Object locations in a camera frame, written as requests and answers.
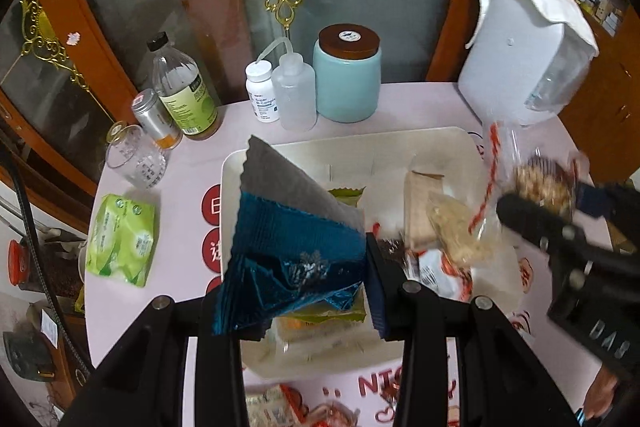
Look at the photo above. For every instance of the green white snack packet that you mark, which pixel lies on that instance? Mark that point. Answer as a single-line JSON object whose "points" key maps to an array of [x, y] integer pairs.
{"points": [[345, 313]]}

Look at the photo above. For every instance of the metal tin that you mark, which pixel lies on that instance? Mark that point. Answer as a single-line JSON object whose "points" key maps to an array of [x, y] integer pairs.
{"points": [[152, 117]]}

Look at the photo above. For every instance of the light blue jar brown lid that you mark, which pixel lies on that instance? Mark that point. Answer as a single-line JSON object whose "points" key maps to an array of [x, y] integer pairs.
{"points": [[347, 82]]}

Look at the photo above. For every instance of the nut bar clear wrapper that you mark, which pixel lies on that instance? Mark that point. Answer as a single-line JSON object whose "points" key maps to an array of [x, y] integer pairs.
{"points": [[542, 187]]}

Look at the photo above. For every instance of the blue foil snack packet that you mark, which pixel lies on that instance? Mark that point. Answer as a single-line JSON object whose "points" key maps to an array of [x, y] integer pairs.
{"points": [[290, 237]]}

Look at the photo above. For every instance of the white cosmetic organizer box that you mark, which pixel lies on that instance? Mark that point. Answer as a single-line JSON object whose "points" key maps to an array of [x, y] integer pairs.
{"points": [[510, 57]]}

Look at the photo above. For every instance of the white plastic tray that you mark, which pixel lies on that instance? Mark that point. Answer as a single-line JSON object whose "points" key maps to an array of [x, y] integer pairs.
{"points": [[390, 157]]}

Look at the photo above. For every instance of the white pill bottle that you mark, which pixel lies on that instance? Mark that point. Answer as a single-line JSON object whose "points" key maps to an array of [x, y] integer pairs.
{"points": [[262, 97]]}

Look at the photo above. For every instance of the green wet wipes pack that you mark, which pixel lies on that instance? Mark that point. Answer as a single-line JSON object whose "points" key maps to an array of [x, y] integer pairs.
{"points": [[120, 239]]}

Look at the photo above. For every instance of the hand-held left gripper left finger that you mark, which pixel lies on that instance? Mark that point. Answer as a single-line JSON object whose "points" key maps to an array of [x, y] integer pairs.
{"points": [[220, 357]]}

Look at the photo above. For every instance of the white red snack packet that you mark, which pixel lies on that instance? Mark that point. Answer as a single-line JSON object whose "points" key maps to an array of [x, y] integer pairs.
{"points": [[442, 277]]}

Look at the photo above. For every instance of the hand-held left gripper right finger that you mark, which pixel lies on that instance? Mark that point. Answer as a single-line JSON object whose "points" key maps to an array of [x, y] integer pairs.
{"points": [[380, 292]]}

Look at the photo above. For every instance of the vinegar bottle green label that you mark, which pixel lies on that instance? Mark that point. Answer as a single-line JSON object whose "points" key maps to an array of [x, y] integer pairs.
{"points": [[190, 102]]}

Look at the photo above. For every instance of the dark dates packet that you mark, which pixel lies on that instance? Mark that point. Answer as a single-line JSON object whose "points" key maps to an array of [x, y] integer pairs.
{"points": [[392, 252]]}

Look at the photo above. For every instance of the brown cardboard packet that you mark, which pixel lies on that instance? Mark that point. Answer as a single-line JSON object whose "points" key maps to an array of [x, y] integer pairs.
{"points": [[420, 202]]}

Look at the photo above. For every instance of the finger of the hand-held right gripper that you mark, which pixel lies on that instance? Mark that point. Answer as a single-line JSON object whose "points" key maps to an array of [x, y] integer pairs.
{"points": [[595, 199], [535, 219]]}

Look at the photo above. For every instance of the small gold door ornament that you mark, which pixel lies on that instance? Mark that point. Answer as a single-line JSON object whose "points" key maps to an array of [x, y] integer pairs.
{"points": [[42, 24]]}

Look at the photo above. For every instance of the pale puffed snack bag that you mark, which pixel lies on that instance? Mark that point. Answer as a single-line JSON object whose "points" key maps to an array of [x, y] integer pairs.
{"points": [[460, 232]]}

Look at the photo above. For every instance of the red lidded jar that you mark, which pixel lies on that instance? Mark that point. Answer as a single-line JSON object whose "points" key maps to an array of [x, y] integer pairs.
{"points": [[19, 264]]}

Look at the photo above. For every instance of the orange label snack packet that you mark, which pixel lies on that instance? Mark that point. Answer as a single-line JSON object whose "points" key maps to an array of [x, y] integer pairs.
{"points": [[270, 407]]}

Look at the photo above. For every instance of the glass cup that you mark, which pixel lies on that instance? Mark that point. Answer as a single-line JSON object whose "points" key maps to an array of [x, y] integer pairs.
{"points": [[137, 157]]}

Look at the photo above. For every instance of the person's right hand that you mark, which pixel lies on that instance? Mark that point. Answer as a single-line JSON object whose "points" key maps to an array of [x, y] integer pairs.
{"points": [[602, 392]]}

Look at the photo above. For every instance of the clear wash bottle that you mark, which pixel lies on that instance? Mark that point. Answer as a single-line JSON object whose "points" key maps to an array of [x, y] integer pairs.
{"points": [[297, 97]]}

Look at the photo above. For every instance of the wooden glass door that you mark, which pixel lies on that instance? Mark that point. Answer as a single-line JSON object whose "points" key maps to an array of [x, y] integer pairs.
{"points": [[400, 7], [30, 97]]}

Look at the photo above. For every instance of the small red snack packet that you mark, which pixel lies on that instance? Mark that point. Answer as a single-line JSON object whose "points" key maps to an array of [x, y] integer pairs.
{"points": [[335, 414]]}

